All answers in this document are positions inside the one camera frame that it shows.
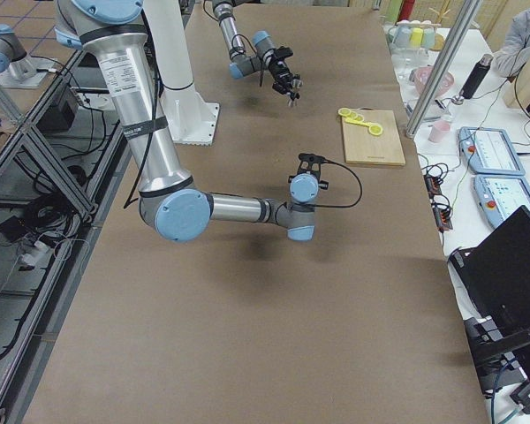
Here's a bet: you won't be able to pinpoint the blue teach pendant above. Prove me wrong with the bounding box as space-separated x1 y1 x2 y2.
458 126 526 176
473 174 530 229

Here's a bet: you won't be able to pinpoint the bamboo cutting board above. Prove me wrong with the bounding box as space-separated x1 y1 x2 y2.
340 108 405 166

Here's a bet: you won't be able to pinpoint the lemon slice on knife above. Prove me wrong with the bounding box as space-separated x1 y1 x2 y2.
367 125 383 136

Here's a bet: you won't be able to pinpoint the lemon slice at board corner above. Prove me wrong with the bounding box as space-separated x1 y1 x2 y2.
337 107 352 117

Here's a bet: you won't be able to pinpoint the pink plastic cup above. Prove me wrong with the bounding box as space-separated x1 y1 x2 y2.
428 119 451 143

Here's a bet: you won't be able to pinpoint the aluminium frame post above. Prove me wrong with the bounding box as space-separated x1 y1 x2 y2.
405 0 483 140

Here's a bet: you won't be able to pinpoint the black computer monitor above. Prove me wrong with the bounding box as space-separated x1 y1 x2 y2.
449 206 530 381

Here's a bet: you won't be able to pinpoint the pink bowl with ice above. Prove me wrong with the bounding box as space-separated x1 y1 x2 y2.
412 65 456 99

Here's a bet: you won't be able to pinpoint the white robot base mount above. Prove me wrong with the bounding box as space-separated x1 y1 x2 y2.
143 0 220 146

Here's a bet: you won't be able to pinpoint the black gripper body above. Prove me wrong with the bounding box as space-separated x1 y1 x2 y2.
269 60 302 95

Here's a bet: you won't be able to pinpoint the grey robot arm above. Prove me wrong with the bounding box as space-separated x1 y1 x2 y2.
203 0 302 107
56 1 320 242

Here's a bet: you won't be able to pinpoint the black water bottle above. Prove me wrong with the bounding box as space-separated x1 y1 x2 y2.
459 54 493 100

